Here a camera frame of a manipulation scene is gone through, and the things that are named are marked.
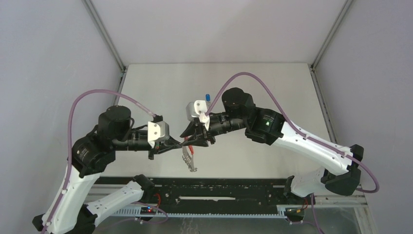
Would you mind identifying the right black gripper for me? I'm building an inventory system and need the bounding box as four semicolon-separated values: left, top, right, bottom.
180;114;246;149

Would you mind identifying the red tag keyring with chain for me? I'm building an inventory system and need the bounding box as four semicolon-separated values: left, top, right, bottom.
182;145;198;173

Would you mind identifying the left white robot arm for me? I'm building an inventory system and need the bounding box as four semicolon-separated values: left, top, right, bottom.
32;106;182;234

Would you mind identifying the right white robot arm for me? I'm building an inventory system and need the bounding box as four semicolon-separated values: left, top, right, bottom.
181;88;364;204

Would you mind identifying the small circuit board with leds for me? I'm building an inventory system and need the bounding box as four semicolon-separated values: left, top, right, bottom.
140;207;157;215

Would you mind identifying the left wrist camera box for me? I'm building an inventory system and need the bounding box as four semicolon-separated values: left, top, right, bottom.
147;121;170;143

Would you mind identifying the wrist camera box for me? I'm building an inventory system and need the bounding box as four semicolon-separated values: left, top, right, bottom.
147;121;170;143
186;100;210;124

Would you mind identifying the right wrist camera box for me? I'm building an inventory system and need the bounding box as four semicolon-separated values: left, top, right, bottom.
186;100;210;124

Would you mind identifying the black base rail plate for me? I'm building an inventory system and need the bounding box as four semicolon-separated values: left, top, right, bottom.
94;175;316;215

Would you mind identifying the white cable duct strip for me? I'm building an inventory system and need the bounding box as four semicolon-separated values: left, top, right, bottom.
111;206;293;218

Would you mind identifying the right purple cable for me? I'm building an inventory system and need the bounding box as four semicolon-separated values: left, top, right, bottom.
205;72;380;234

